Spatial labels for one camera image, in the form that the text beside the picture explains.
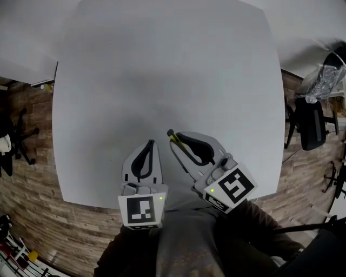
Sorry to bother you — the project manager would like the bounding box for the black bag with strap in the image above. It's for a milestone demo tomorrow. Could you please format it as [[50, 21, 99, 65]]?
[[271, 215, 346, 277]]

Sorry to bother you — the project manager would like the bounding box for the yellow black pen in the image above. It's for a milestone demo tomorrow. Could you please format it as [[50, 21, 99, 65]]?
[[167, 129, 202, 164]]

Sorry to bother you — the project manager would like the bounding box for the clear plastic bag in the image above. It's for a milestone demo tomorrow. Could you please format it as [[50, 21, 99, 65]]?
[[295, 40, 346, 104]]

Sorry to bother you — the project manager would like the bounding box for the person's torso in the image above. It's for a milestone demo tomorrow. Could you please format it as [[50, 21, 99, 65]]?
[[151, 200, 225, 277]]

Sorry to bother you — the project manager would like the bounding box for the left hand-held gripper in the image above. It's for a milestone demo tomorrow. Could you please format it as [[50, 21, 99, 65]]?
[[117, 139, 169, 231]]

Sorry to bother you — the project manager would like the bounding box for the black office chair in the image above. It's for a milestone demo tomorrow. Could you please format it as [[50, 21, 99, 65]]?
[[0, 107, 41, 177], [283, 96, 340, 152]]

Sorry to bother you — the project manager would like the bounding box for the red panel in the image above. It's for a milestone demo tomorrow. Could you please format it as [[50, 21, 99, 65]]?
[[0, 241, 17, 261]]

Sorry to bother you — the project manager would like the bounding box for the person's right forearm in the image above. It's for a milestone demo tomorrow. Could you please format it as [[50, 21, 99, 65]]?
[[216, 200, 305, 271]]

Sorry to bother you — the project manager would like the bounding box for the white cloth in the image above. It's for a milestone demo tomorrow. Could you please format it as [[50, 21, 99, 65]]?
[[0, 133, 12, 156]]

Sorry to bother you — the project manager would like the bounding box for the person's left forearm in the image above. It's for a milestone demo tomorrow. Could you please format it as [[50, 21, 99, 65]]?
[[93, 224, 163, 277]]

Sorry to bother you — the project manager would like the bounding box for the white table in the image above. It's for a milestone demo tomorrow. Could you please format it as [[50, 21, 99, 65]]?
[[52, 0, 286, 210], [0, 48, 59, 88]]

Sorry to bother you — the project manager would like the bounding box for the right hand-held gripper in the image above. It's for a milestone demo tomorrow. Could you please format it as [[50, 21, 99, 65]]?
[[169, 131, 259, 215]]

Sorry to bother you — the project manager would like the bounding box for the black chair base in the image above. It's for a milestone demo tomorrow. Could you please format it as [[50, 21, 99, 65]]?
[[322, 160, 346, 201]]

